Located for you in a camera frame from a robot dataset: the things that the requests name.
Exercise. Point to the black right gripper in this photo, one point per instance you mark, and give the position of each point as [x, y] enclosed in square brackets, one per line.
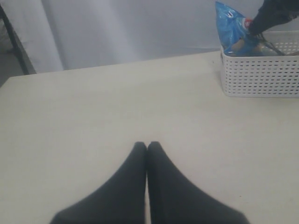
[273, 13]

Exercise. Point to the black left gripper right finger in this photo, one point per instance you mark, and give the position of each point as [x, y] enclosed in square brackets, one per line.
[173, 199]

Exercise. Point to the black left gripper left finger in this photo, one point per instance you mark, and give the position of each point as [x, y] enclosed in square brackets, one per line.
[120, 200]

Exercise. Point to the silver fork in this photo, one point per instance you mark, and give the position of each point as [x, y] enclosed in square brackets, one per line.
[269, 45]

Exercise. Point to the blue chip bag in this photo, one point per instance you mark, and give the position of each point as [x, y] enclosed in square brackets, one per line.
[233, 32]

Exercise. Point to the white perforated plastic basket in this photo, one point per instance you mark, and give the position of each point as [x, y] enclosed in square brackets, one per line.
[266, 76]

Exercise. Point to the black table leg frame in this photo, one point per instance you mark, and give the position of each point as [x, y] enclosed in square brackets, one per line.
[17, 48]

